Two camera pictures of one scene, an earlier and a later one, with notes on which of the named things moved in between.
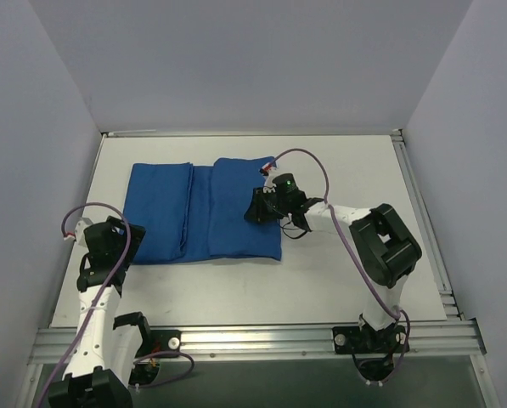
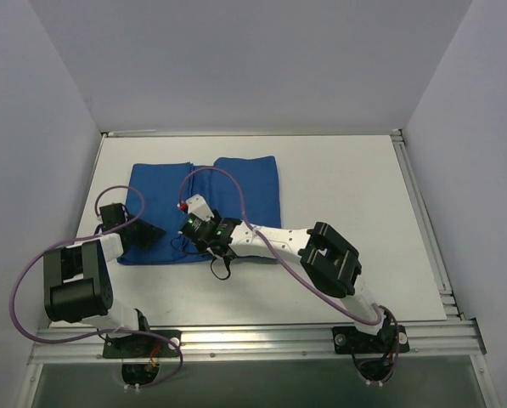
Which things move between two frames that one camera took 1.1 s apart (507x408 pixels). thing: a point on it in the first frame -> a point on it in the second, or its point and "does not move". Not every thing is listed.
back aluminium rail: [148, 133] does not move
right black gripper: [261, 205] -> [189, 232]
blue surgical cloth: [193, 212] does not move
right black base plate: [352, 340] does not move
